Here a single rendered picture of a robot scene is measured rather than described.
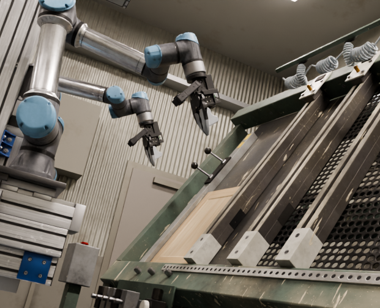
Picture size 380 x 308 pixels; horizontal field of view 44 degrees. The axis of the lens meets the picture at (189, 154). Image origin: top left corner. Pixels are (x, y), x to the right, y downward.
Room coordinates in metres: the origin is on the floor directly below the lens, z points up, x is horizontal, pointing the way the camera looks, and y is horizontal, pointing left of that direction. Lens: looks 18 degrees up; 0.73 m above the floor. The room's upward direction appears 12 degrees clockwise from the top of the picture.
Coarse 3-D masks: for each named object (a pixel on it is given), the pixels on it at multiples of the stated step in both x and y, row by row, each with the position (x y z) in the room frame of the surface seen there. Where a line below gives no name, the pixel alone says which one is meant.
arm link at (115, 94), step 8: (64, 80) 1.99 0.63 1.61; (72, 80) 1.99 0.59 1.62; (64, 88) 2.00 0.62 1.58; (72, 88) 1.99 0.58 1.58; (80, 88) 1.98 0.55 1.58; (88, 88) 1.97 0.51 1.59; (96, 88) 1.97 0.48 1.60; (104, 88) 1.97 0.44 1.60; (112, 88) 1.94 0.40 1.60; (120, 88) 1.94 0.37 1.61; (80, 96) 2.01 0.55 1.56; (88, 96) 1.99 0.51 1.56; (96, 96) 1.98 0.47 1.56; (104, 96) 1.97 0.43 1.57; (112, 96) 1.94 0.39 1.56; (120, 96) 1.94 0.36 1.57; (112, 104) 2.00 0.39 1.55; (120, 104) 2.00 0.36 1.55
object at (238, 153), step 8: (256, 136) 2.40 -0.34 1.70; (248, 144) 2.38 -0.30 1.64; (240, 152) 2.36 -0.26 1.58; (232, 160) 2.34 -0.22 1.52; (224, 168) 2.32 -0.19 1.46; (232, 168) 2.35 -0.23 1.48; (216, 176) 2.31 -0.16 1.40; (224, 176) 2.33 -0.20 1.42; (208, 184) 2.30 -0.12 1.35; (216, 184) 2.31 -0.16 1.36; (200, 192) 2.29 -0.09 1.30; (192, 200) 2.29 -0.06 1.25; (200, 200) 2.28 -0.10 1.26; (184, 208) 2.29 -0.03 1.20; (192, 208) 2.26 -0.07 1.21; (184, 216) 2.24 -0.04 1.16; (176, 224) 2.23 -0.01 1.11; (168, 232) 2.21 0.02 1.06; (160, 240) 2.21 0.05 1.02; (152, 248) 2.21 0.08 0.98; (160, 248) 2.20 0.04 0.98; (144, 256) 2.21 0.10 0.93; (152, 256) 2.19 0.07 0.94
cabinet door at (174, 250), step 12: (216, 192) 2.21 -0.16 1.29; (228, 192) 2.10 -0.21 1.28; (204, 204) 2.21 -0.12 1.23; (216, 204) 2.11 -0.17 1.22; (192, 216) 2.20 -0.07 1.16; (204, 216) 2.11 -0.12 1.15; (180, 228) 2.21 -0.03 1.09; (192, 228) 2.11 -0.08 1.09; (204, 228) 2.02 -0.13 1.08; (168, 240) 2.20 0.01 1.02; (180, 240) 2.11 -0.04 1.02; (192, 240) 2.02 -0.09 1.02; (168, 252) 2.11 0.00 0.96; (180, 252) 2.02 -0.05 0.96
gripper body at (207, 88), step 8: (192, 80) 1.48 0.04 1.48; (200, 80) 1.48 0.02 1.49; (208, 80) 1.48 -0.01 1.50; (200, 88) 1.47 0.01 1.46; (208, 88) 1.48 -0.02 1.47; (192, 96) 1.49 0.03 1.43; (200, 96) 1.46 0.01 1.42; (208, 96) 1.48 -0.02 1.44; (192, 104) 1.51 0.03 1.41; (208, 104) 1.48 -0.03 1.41
